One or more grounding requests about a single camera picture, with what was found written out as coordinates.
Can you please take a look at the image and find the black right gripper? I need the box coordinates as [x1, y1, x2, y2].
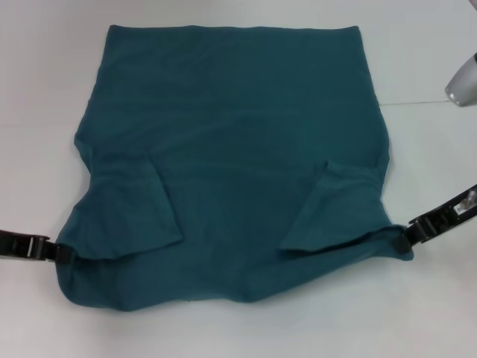
[391, 181, 477, 259]

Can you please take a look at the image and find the teal blue shirt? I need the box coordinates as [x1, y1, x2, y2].
[55, 24, 416, 313]

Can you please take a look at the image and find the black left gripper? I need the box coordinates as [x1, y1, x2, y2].
[0, 229, 75, 265]

